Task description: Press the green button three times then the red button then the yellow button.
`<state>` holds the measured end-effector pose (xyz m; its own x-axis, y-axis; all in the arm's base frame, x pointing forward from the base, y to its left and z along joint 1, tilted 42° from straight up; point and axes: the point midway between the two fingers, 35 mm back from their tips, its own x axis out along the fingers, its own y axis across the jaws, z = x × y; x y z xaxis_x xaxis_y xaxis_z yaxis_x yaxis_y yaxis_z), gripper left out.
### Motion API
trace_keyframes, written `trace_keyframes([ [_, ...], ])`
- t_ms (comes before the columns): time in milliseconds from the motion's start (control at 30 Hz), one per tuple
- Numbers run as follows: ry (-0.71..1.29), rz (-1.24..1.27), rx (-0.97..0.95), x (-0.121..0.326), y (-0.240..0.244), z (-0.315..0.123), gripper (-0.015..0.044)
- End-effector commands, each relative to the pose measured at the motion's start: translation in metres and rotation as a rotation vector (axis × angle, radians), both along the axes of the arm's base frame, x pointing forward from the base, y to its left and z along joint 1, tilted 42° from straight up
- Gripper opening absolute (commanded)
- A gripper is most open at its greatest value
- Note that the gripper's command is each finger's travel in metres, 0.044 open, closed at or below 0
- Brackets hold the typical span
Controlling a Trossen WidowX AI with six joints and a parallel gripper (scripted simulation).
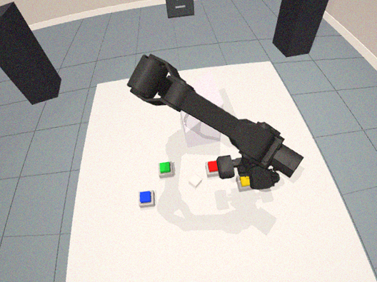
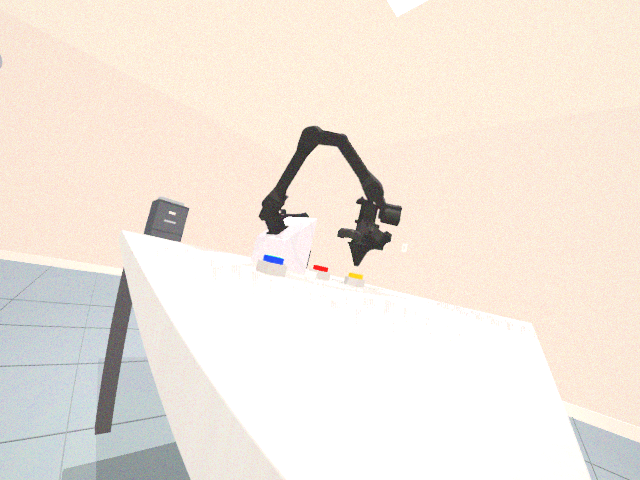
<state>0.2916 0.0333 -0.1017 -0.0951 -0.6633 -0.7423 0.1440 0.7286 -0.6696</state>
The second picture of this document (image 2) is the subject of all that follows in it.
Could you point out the red button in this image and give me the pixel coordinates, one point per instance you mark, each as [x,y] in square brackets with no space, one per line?
[322,272]

